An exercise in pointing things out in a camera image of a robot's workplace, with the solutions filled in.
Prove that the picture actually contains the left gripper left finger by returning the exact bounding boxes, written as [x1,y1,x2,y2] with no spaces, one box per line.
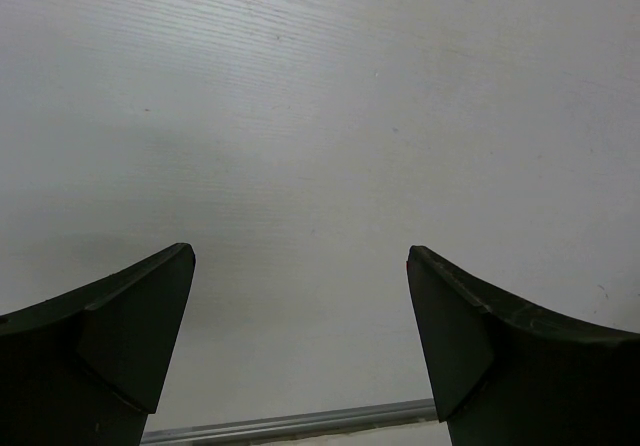
[1,243,195,445]

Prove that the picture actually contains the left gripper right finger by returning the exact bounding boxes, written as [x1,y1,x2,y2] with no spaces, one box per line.
[406,246,639,445]

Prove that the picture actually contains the aluminium front rail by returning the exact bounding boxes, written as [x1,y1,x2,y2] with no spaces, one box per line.
[141,398,438,445]

